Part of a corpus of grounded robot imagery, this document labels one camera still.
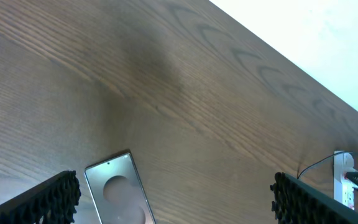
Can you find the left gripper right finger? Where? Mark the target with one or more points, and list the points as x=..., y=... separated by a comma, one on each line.
x=297, y=203

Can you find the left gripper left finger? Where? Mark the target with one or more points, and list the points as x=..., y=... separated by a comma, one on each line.
x=52, y=201

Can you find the white USB charger plug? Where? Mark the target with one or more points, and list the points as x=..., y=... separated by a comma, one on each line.
x=343, y=162

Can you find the white power strip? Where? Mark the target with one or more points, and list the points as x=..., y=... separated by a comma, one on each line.
x=343, y=187

